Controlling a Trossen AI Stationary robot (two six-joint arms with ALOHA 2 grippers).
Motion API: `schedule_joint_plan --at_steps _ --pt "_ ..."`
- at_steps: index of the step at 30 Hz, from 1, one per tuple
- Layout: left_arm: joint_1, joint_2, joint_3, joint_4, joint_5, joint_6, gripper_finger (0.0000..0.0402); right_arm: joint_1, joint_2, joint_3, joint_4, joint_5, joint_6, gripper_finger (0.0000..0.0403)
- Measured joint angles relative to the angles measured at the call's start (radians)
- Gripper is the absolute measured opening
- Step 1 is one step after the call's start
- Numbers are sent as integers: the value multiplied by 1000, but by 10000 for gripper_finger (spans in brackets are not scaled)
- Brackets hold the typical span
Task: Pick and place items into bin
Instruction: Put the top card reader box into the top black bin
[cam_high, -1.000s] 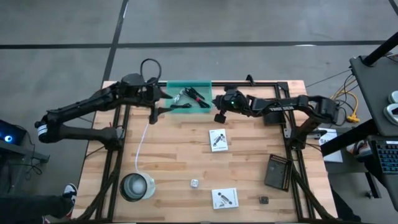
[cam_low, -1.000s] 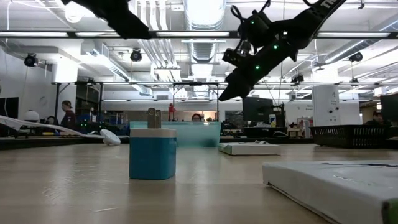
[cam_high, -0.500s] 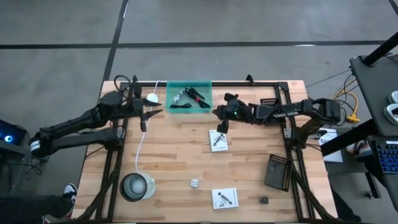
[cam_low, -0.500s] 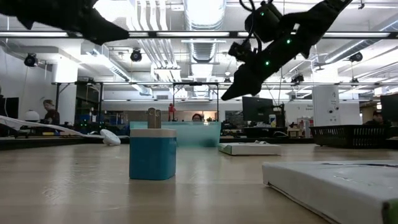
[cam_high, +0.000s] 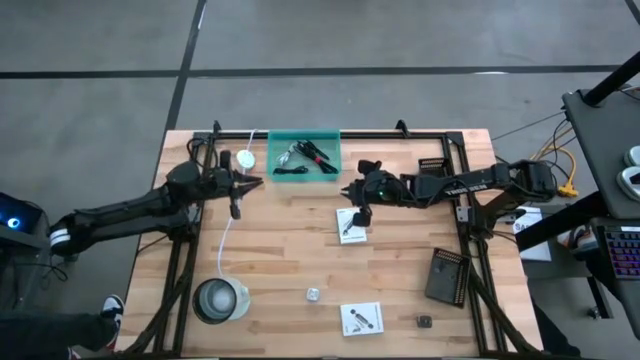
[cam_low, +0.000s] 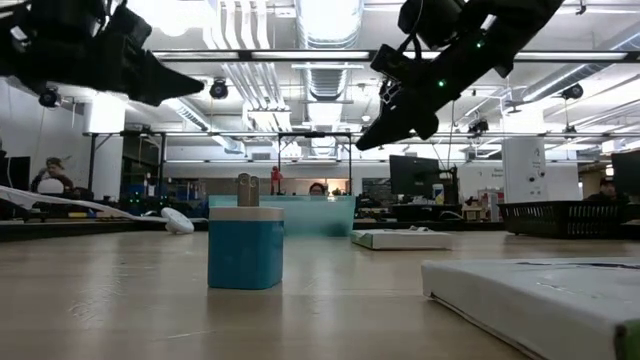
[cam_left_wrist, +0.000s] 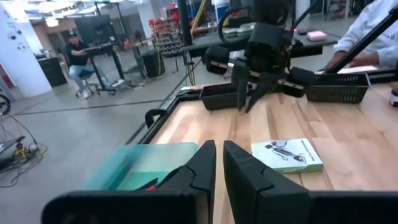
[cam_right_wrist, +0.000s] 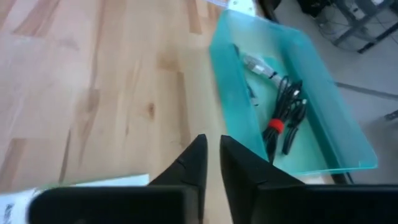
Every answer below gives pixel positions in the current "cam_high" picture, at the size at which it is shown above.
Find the black pole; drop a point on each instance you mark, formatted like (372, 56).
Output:
(612, 80)

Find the white instruction booklet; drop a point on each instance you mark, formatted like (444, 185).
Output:
(362, 320)
(350, 235)

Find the black computer with blue light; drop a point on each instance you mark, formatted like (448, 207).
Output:
(15, 222)

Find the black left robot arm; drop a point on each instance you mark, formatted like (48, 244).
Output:
(125, 212)

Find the teal translucent plastic bin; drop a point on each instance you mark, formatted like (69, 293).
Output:
(278, 140)

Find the person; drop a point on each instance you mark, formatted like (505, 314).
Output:
(50, 332)

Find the black backlit keyboard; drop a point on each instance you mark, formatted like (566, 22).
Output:
(622, 252)

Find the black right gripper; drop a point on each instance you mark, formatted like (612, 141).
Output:
(380, 192)

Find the white rounded device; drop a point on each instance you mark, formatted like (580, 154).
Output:
(634, 156)
(630, 184)

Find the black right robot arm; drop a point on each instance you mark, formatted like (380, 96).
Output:
(465, 185)

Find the black plastic mesh basket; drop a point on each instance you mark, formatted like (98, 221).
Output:
(445, 277)
(432, 165)

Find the black side desk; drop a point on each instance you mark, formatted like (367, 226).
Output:
(605, 135)

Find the white cylindrical cup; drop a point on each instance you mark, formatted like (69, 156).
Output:
(220, 300)

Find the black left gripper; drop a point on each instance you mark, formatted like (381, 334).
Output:
(222, 184)

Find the small black square item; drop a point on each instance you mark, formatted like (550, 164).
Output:
(424, 321)

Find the black aluminium table frame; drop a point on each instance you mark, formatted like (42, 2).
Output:
(390, 135)

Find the blue white charger plug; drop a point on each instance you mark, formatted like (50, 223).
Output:
(312, 295)

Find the white round charger puck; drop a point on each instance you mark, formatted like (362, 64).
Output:
(245, 159)

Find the white paper sheet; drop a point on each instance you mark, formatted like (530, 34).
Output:
(532, 220)

